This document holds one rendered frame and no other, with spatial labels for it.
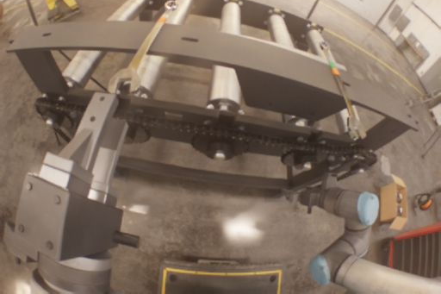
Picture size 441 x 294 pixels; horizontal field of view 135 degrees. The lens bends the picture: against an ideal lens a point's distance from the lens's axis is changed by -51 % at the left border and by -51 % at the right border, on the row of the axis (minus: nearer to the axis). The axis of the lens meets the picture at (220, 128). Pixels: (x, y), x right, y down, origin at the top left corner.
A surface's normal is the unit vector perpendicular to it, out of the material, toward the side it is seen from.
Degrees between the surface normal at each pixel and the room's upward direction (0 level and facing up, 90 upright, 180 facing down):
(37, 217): 0
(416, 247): 90
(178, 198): 0
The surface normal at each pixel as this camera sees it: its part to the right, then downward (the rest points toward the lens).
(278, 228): 0.20, -0.48
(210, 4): -0.07, 0.86
